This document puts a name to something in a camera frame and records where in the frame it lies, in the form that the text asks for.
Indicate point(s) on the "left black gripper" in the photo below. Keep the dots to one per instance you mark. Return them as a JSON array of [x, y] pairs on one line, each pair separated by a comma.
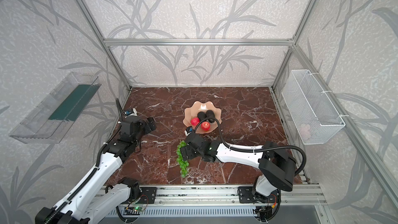
[[147, 125]]

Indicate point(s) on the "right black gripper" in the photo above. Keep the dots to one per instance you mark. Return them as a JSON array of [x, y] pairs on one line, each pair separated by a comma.
[[185, 152]]

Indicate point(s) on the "green grape bunch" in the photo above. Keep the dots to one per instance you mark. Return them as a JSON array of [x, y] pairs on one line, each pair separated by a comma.
[[182, 164]]

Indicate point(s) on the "red apple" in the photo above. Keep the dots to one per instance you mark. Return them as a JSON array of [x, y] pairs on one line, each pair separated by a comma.
[[195, 121], [205, 126]]

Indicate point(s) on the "dark avocado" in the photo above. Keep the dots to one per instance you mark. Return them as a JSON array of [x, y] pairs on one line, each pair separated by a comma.
[[210, 115], [202, 116]]

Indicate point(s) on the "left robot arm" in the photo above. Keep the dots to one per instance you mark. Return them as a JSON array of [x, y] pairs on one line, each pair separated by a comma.
[[110, 157]]

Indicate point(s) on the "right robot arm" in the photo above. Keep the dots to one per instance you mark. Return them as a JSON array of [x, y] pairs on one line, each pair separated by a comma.
[[277, 166]]

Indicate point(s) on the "pink scalloped fruit bowl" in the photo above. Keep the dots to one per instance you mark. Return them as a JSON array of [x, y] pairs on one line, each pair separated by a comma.
[[192, 112]]

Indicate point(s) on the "green circuit board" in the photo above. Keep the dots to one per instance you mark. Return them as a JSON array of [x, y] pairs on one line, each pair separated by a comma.
[[135, 209]]

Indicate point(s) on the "pink item in basket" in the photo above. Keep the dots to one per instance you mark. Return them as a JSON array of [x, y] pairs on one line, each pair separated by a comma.
[[305, 132]]

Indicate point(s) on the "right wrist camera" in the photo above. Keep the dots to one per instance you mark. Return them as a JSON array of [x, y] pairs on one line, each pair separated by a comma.
[[188, 130]]

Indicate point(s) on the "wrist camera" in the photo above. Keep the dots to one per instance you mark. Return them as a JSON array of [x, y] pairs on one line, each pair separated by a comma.
[[188, 130], [130, 112]]

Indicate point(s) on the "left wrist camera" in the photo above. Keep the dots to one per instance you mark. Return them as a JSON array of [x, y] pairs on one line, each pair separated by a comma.
[[130, 112]]

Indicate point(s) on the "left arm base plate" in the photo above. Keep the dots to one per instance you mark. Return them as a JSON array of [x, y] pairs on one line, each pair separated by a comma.
[[147, 196]]

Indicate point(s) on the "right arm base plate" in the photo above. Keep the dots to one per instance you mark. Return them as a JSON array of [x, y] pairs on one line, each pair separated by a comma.
[[249, 195]]

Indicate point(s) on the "clear plastic wall tray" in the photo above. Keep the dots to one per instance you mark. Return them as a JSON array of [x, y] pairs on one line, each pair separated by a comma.
[[49, 122]]

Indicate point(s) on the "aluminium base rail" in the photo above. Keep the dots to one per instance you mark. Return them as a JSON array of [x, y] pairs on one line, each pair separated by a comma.
[[194, 195]]

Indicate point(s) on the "white wire mesh basket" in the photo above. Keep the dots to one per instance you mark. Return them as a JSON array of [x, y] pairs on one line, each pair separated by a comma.
[[308, 103]]

